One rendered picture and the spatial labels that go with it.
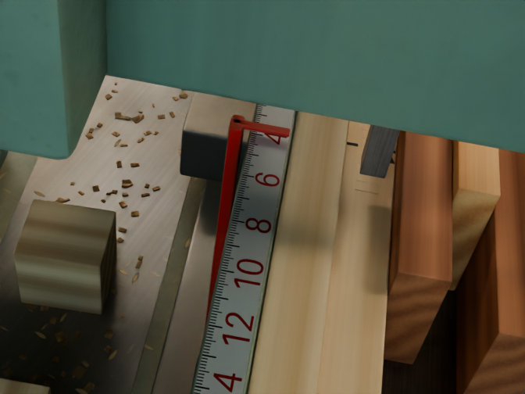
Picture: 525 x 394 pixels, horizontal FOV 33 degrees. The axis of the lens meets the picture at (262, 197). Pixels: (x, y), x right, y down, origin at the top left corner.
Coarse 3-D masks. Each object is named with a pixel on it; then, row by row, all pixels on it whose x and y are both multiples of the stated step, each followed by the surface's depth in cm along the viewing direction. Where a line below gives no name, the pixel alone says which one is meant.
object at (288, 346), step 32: (320, 128) 32; (288, 160) 31; (320, 160) 31; (288, 192) 30; (320, 192) 30; (288, 224) 29; (320, 224) 29; (288, 256) 28; (320, 256) 28; (288, 288) 27; (320, 288) 27; (288, 320) 27; (320, 320) 27; (256, 352) 26; (288, 352) 26; (320, 352) 26; (256, 384) 25; (288, 384) 25
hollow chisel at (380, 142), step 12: (372, 132) 29; (384, 132) 29; (396, 132) 29; (372, 144) 30; (384, 144) 30; (372, 156) 30; (384, 156) 30; (360, 168) 31; (372, 168) 31; (384, 168) 30
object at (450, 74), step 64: (128, 0) 23; (192, 0) 23; (256, 0) 22; (320, 0) 22; (384, 0) 22; (448, 0) 22; (512, 0) 21; (128, 64) 25; (192, 64) 24; (256, 64) 24; (320, 64) 24; (384, 64) 23; (448, 64) 23; (512, 64) 23; (448, 128) 25; (512, 128) 24
